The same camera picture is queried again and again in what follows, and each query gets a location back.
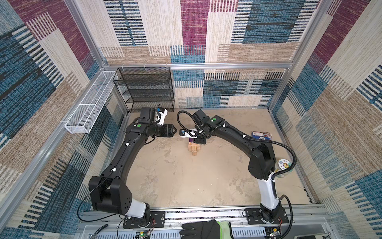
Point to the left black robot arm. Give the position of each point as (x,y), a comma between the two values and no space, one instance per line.
(109,192)

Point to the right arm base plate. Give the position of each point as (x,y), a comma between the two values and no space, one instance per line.
(254,216)

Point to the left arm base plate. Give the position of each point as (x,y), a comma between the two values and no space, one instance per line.
(154,219)

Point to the blue printed package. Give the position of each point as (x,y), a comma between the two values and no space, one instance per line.
(261,135)

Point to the round tape tin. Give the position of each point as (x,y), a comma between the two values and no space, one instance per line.
(282,164)

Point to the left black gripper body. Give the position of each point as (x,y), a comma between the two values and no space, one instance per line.
(163,131)

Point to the black and green glove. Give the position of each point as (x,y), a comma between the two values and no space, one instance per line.
(207,230)

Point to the black wire shelf rack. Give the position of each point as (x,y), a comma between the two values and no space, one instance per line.
(142,87)

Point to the white wire mesh basket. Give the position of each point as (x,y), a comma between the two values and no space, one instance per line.
(88,110)

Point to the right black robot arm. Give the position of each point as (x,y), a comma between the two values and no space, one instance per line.
(262,159)

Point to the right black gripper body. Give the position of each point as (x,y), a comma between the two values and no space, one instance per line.
(200,139)

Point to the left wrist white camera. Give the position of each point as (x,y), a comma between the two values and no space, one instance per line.
(161,113)

